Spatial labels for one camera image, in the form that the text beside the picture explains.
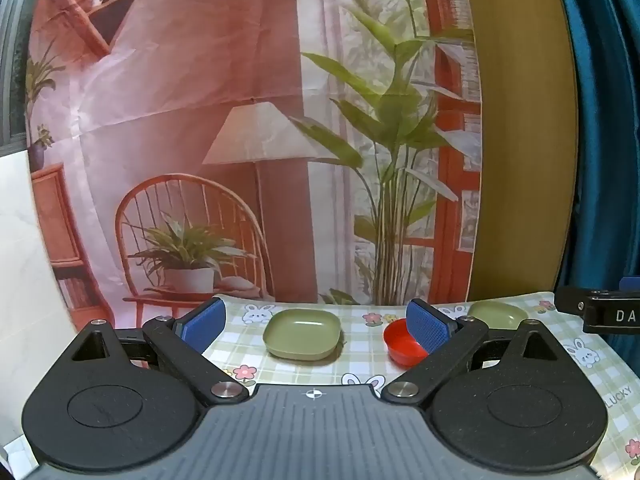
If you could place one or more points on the printed room scene backdrop cloth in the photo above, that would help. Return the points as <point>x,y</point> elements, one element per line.
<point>200,60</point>

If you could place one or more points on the red bowl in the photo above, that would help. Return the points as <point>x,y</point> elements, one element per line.
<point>400,349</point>

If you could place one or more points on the checked bunny print tablecloth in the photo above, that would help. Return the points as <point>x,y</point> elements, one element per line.
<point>360,356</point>

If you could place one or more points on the green square plate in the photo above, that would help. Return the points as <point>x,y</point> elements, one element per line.
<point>300,332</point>
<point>500,313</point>

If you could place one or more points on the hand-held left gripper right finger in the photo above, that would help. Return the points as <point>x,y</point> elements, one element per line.
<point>425,325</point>

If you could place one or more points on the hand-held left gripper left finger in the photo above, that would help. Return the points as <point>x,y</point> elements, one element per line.
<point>205,322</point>

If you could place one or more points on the grey window frame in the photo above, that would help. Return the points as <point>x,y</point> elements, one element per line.
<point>12,60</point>

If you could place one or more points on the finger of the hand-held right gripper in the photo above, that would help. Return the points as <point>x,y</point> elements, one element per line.
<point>567,300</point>

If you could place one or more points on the blue curtain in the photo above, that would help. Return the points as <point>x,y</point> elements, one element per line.
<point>610,110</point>

